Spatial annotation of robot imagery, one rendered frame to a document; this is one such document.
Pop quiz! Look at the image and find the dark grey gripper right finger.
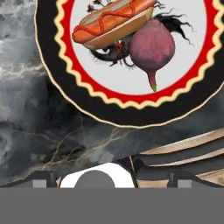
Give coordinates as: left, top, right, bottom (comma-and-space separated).
167, 170, 224, 189

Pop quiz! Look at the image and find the white round object grey centre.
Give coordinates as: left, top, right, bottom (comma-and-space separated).
59, 162, 136, 189

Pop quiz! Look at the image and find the dark cabinet front wooden trim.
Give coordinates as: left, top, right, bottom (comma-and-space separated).
129, 127, 224, 189

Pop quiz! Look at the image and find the large black red white plate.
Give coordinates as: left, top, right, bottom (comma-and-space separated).
33, 0, 224, 130

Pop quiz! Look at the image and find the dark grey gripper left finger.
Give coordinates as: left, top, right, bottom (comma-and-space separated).
0, 170, 58, 189

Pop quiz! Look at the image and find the hot dog with ketchup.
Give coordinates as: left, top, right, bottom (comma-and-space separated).
71, 0, 158, 51

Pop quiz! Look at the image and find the purple beetroot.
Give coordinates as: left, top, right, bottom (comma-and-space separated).
129, 18, 177, 93

